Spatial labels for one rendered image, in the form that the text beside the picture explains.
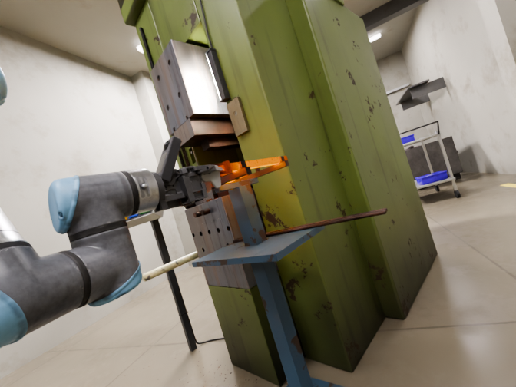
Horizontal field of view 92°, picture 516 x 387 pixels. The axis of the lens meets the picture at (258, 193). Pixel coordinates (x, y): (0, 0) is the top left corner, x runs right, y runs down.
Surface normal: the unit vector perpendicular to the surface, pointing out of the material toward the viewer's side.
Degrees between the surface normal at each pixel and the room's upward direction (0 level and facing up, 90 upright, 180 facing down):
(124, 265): 91
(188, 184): 90
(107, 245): 90
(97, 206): 90
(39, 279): 65
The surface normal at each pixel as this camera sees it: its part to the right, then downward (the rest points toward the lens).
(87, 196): 0.71, -0.26
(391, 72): -0.37, 0.11
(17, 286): 0.69, -0.66
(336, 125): -0.69, 0.21
